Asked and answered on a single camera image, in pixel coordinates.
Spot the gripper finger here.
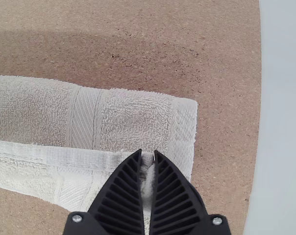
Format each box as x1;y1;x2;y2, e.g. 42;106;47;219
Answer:
149;150;232;235
62;148;146;235

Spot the pale towel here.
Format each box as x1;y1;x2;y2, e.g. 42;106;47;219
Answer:
0;74;198;235

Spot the cork mat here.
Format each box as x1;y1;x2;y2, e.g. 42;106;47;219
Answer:
0;0;262;235

